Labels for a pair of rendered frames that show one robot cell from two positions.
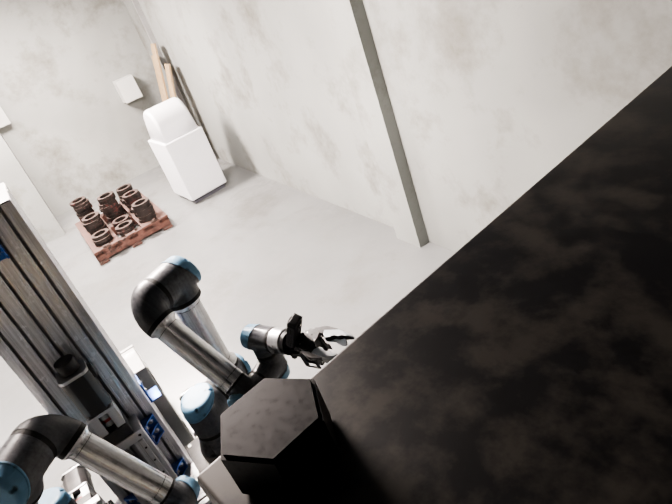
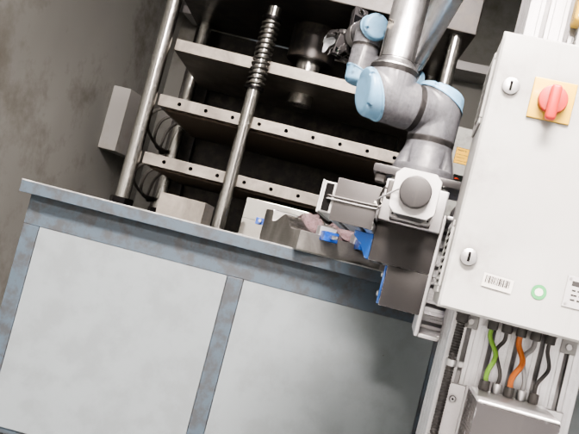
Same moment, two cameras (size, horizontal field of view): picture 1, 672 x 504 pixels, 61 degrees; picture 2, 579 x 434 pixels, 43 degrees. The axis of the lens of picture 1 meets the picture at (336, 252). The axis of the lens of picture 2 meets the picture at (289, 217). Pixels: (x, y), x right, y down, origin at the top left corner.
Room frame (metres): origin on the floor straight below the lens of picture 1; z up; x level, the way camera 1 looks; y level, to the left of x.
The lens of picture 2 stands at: (3.07, 1.31, 0.79)
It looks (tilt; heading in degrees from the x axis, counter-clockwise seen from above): 3 degrees up; 213
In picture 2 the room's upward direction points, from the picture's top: 14 degrees clockwise
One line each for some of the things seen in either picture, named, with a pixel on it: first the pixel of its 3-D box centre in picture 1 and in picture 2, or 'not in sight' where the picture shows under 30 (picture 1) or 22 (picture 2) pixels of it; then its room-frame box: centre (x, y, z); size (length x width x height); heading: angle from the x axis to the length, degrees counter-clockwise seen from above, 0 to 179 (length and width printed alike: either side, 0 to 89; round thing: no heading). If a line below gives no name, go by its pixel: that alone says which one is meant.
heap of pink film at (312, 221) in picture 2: not in sight; (323, 224); (1.05, 0.12, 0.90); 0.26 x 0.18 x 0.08; 48
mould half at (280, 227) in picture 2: not in sight; (317, 236); (1.05, 0.11, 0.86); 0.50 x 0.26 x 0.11; 48
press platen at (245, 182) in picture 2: not in sight; (276, 196); (0.30, -0.61, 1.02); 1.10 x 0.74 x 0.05; 121
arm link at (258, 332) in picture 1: (261, 338); (370, 31); (1.36, 0.29, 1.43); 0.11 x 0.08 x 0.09; 49
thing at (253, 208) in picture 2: not in sight; (277, 227); (0.38, -0.50, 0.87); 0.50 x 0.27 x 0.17; 31
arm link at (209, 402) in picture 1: (204, 408); (434, 113); (1.43, 0.57, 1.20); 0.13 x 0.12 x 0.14; 139
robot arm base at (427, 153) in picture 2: (217, 434); (426, 159); (1.43, 0.58, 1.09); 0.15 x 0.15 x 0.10
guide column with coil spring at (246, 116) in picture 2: not in sight; (235, 158); (0.72, -0.56, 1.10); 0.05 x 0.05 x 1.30
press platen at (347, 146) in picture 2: not in sight; (289, 144); (0.30, -0.61, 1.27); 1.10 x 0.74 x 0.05; 121
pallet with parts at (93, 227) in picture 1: (114, 213); not in sight; (6.59, 2.32, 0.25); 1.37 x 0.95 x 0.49; 21
